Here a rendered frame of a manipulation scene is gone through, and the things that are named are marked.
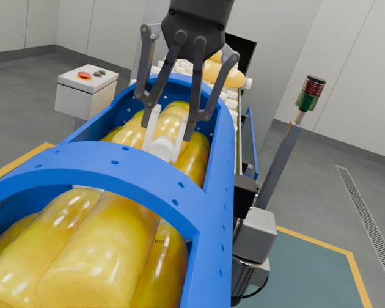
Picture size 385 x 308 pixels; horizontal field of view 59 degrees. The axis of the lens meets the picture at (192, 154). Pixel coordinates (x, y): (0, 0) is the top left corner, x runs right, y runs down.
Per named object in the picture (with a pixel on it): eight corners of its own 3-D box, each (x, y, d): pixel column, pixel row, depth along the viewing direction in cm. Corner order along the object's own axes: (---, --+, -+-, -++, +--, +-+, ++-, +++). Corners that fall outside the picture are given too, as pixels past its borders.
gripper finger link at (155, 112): (157, 110, 47) (152, 109, 47) (145, 154, 50) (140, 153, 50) (161, 104, 50) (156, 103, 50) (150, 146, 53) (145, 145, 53)
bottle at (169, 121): (156, 117, 70) (131, 149, 53) (178, 93, 68) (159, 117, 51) (181, 140, 71) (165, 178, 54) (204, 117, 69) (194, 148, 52)
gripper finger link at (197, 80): (197, 34, 46) (208, 35, 46) (190, 115, 50) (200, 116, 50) (194, 36, 42) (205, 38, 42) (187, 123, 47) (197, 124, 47)
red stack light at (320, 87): (302, 91, 107) (307, 80, 106) (299, 87, 113) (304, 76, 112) (322, 98, 107) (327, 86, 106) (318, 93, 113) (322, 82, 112)
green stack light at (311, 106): (296, 106, 109) (302, 92, 107) (293, 101, 115) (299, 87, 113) (315, 112, 109) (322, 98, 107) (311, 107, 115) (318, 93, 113)
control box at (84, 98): (53, 110, 94) (57, 74, 89) (84, 93, 112) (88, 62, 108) (88, 121, 94) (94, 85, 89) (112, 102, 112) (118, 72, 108)
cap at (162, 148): (145, 148, 53) (142, 153, 51) (161, 131, 52) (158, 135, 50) (164, 165, 54) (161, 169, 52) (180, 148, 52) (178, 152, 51)
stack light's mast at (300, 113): (288, 123, 112) (309, 77, 105) (286, 118, 118) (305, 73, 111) (307, 129, 112) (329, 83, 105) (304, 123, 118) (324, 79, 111)
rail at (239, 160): (235, 189, 94) (239, 180, 92) (237, 77, 239) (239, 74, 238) (238, 190, 94) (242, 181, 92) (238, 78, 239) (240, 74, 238)
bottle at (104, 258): (145, 305, 25) (182, 186, 42) (67, 249, 24) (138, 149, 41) (92, 349, 28) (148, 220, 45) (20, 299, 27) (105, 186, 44)
